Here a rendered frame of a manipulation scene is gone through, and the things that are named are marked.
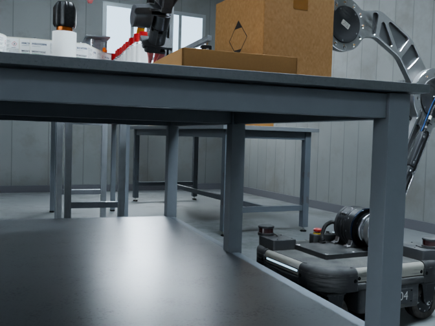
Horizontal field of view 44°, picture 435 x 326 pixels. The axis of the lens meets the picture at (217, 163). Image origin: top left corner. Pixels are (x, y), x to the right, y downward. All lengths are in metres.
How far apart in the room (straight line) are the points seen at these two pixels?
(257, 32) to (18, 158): 5.17
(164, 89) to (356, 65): 4.18
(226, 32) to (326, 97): 0.57
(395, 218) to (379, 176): 0.11
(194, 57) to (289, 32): 0.51
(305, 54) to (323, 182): 3.96
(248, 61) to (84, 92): 0.34
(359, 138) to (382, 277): 3.77
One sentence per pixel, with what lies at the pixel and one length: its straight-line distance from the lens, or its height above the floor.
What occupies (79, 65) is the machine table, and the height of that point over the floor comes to 0.82.
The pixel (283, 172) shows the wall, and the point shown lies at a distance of 6.09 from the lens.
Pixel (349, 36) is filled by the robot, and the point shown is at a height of 1.09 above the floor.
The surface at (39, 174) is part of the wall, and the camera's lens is 6.53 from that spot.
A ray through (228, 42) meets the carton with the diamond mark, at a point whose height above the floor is 0.98.
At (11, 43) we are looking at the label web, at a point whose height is 1.04.
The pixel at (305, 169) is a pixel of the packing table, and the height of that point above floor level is 0.47.
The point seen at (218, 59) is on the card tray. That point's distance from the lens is 1.13.
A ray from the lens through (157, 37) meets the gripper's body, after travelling 1.84.
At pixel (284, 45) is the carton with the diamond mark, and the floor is 0.95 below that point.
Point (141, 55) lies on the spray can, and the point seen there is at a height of 0.99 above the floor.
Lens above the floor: 0.69
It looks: 3 degrees down
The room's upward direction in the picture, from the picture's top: 2 degrees clockwise
